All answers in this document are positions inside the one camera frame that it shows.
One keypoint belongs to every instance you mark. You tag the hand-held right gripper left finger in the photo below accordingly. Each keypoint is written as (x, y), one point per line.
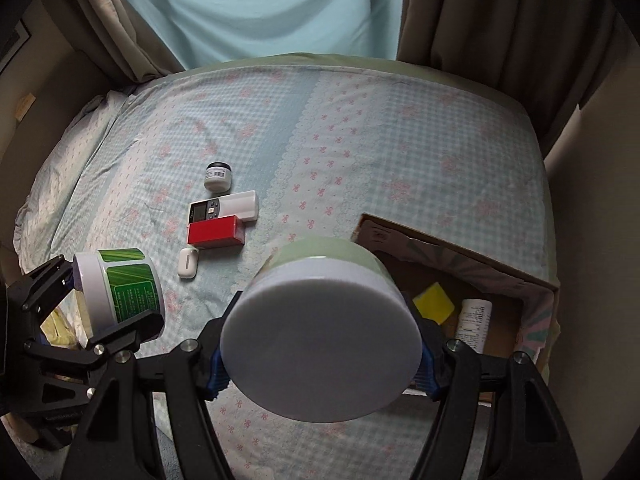
(216, 379)

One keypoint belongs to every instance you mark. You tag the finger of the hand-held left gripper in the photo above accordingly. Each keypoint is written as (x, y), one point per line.
(46, 272)
(131, 329)

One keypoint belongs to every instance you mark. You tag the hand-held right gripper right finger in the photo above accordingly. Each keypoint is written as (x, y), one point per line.
(428, 366)

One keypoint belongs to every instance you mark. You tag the white jar green label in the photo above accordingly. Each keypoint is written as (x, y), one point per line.
(125, 285)

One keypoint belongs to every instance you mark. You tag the white earbud case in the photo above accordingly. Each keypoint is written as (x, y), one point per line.
(188, 261)

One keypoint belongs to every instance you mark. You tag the cardboard box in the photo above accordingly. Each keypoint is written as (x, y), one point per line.
(505, 310)

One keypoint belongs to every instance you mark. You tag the red box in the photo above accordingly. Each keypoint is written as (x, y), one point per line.
(215, 232)

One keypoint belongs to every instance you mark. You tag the white remote control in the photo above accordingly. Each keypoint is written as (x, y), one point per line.
(225, 206)

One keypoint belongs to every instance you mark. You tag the small white jar black lid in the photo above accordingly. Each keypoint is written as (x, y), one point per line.
(218, 176)

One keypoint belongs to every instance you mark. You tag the pale yellow bag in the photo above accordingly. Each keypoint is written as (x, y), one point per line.
(62, 330)

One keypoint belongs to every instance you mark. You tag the white printed bottle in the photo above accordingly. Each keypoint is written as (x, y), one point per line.
(472, 325)

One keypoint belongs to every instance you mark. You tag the yellow tape roll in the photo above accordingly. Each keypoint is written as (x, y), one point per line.
(434, 304)

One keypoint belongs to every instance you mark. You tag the checkered pillow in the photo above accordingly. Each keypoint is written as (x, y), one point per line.
(65, 170)

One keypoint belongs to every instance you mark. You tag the yellow sticky note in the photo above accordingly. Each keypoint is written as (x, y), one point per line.
(24, 106)

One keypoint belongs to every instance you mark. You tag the grey-brown curtain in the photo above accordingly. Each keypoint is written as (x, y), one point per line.
(500, 25)
(115, 25)

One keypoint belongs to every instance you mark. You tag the light blue cloth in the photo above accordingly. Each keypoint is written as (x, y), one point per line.
(260, 5)

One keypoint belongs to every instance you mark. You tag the framed wall picture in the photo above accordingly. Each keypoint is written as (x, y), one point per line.
(14, 42)

